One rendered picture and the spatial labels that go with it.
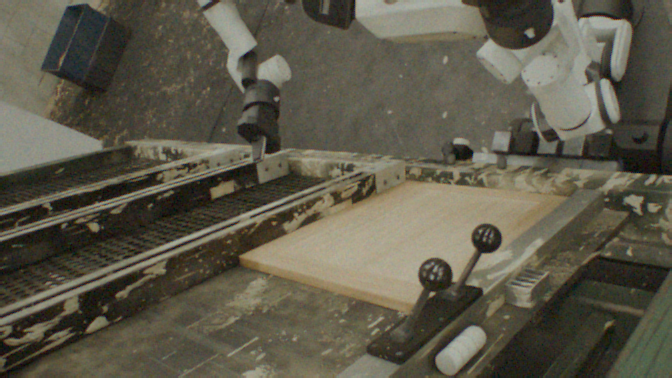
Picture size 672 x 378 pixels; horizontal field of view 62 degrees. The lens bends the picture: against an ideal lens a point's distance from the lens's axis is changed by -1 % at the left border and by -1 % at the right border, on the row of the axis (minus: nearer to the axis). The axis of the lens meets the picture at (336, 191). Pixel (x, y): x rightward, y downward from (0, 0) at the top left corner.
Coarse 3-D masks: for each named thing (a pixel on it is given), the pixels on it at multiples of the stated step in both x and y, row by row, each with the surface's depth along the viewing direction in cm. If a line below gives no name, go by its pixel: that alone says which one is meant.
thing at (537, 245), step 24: (576, 192) 115; (600, 192) 113; (552, 216) 103; (576, 216) 103; (528, 240) 93; (552, 240) 94; (504, 264) 85; (528, 264) 87; (504, 288) 81; (480, 312) 76; (456, 336) 72; (360, 360) 64; (384, 360) 64; (408, 360) 64; (432, 360) 68
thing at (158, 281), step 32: (384, 160) 147; (320, 192) 124; (352, 192) 130; (224, 224) 109; (256, 224) 109; (288, 224) 116; (160, 256) 95; (192, 256) 99; (224, 256) 104; (64, 288) 86; (96, 288) 86; (128, 288) 90; (160, 288) 94; (0, 320) 77; (32, 320) 79; (64, 320) 83; (96, 320) 86; (0, 352) 76; (32, 352) 79
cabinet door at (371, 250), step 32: (384, 192) 138; (416, 192) 136; (448, 192) 132; (480, 192) 129; (512, 192) 127; (320, 224) 119; (352, 224) 118; (384, 224) 116; (416, 224) 114; (448, 224) 112; (512, 224) 107; (256, 256) 105; (288, 256) 104; (320, 256) 103; (352, 256) 101; (384, 256) 100; (416, 256) 98; (448, 256) 97; (480, 256) 94; (320, 288) 93; (352, 288) 88; (384, 288) 87; (416, 288) 85
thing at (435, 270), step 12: (432, 264) 60; (444, 264) 60; (420, 276) 60; (432, 276) 59; (444, 276) 59; (432, 288) 60; (444, 288) 60; (420, 300) 63; (408, 324) 65; (396, 336) 65; (408, 336) 66
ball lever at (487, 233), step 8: (480, 224) 69; (488, 224) 69; (472, 232) 69; (480, 232) 68; (488, 232) 68; (496, 232) 68; (472, 240) 69; (480, 240) 68; (488, 240) 68; (496, 240) 68; (480, 248) 68; (488, 248) 68; (496, 248) 68; (472, 256) 71; (472, 264) 71; (464, 272) 72; (464, 280) 73; (456, 288) 74; (448, 296) 74; (456, 296) 74
